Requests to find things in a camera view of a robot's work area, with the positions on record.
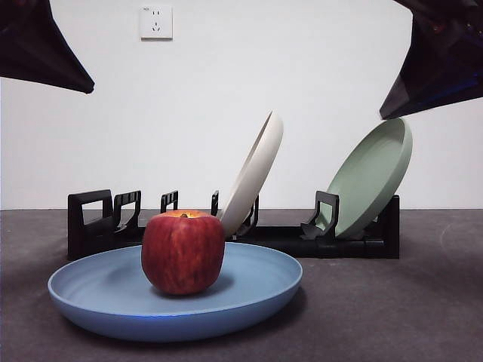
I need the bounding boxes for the red apple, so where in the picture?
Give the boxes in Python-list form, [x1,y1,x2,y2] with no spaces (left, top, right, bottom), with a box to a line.
[141,209,226,296]

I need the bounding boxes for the blue plate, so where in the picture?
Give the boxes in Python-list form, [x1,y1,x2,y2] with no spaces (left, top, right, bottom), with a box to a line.
[48,241,303,343]

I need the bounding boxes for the green plate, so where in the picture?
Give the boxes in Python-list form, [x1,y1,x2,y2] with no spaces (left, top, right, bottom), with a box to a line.
[325,117,414,239]

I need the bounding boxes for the black plate rack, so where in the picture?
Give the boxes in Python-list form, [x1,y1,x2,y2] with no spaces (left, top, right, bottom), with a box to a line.
[66,189,401,261]

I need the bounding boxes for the white plate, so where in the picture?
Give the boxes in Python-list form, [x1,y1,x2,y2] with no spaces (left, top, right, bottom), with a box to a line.
[217,110,285,241]

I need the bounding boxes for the white wall socket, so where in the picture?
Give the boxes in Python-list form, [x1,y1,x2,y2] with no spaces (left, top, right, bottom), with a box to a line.
[140,5,174,41]

